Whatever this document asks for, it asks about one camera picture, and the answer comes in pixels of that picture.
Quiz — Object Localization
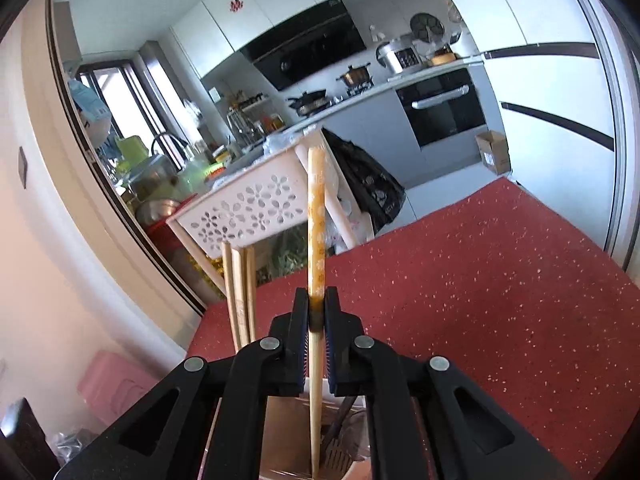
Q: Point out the white plastic utensil holder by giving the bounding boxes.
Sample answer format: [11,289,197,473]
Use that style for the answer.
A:
[200,379,374,480]

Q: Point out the dark speckled panel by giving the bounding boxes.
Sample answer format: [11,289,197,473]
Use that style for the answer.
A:
[0,397,59,480]

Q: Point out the white upper kitchen cabinets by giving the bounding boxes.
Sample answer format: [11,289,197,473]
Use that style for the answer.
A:
[169,0,412,82]

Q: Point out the red plastic crate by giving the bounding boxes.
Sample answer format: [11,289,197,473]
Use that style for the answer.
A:
[145,214,194,272]

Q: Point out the large black plastic bag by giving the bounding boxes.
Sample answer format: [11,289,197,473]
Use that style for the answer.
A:
[322,128,407,236]

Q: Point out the white spice rack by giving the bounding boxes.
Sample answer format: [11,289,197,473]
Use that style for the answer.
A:
[227,92,286,146]

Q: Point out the gold foil package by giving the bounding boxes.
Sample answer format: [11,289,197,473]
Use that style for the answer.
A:
[185,254,226,302]

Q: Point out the black range hood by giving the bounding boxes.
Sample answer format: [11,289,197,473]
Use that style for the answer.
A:
[240,0,369,92]

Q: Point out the blue and white hanging bag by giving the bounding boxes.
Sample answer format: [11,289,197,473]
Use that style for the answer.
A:
[69,77,114,137]

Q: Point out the silver rice cooker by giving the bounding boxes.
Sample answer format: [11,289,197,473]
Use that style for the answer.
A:
[376,36,424,74]

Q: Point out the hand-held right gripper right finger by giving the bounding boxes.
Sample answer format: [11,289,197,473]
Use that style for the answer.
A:
[322,286,574,480]

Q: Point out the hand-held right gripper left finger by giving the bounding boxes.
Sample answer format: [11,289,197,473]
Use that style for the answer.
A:
[52,287,311,480]

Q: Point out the black built-in oven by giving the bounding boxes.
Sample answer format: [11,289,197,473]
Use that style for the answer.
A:
[395,68,489,149]

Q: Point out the black kitchen faucet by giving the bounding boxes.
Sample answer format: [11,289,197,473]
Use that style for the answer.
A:
[151,133,186,169]

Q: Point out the clear bag of greens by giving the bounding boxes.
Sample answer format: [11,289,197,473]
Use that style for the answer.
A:
[255,232,309,281]

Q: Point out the metal basin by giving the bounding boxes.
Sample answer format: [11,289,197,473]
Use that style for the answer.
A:
[135,198,184,226]

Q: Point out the white flower-cutout basket cart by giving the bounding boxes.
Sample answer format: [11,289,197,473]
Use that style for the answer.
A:
[166,127,376,282]

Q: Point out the black wok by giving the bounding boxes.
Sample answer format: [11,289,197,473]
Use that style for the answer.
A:
[286,89,331,117]

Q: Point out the wooden chopstick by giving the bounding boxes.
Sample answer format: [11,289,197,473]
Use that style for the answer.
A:
[243,246,259,344]
[231,246,251,349]
[306,146,327,479]
[221,241,240,354]

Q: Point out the round black compartment pan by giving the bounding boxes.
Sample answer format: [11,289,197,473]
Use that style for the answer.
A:
[410,12,445,44]

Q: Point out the white refrigerator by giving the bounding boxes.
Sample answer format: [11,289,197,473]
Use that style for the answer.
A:
[425,0,619,257]

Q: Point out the small cardboard box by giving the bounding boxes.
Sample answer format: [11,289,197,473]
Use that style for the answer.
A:
[475,130,511,176]

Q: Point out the stack of pink plastic stools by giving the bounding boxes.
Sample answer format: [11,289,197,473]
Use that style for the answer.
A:
[76,350,172,435]

